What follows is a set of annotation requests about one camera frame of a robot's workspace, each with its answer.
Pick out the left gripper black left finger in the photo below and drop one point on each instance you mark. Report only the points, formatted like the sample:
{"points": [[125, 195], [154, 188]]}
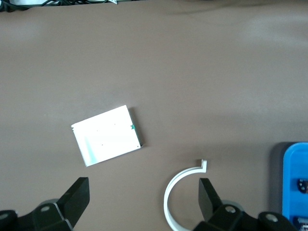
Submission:
{"points": [[74, 202]]}

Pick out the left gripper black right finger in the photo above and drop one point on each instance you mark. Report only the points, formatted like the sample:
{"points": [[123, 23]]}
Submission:
{"points": [[209, 203]]}

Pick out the brown table mat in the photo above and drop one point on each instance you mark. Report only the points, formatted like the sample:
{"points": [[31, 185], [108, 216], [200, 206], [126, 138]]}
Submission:
{"points": [[192, 72]]}

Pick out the black printed electrolytic capacitor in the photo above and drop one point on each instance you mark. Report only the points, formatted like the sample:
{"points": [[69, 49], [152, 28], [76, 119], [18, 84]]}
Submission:
{"points": [[302, 222]]}

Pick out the silver metal plate module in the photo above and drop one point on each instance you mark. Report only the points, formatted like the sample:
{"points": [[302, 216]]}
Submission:
{"points": [[106, 137]]}

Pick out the blue plastic tray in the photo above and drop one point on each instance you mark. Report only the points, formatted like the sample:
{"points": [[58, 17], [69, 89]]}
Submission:
{"points": [[291, 180]]}

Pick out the dark brown electrolytic capacitor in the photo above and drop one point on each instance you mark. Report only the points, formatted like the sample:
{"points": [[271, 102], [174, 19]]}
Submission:
{"points": [[302, 185]]}

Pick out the white curved plastic clamp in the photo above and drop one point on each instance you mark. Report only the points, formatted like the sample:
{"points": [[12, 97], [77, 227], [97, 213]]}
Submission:
{"points": [[166, 204]]}

